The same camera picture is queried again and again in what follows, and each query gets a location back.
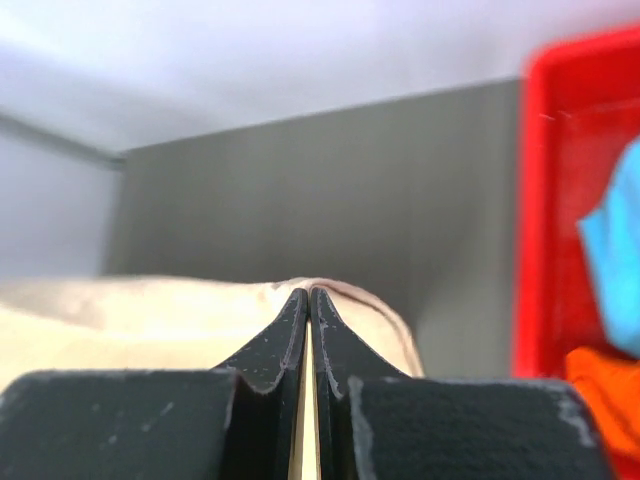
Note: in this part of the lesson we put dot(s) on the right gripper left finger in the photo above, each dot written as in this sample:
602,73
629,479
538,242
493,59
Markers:
234,421

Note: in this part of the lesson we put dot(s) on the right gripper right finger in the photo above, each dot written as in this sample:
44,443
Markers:
376,422

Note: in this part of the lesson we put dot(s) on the beige t shirt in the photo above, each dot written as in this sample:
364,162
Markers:
168,323

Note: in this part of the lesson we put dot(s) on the orange t shirt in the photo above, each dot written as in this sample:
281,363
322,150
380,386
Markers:
610,387

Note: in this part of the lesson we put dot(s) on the light blue t shirt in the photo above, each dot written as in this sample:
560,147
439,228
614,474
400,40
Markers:
610,239

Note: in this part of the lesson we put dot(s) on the red plastic bin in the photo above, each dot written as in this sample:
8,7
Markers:
581,110

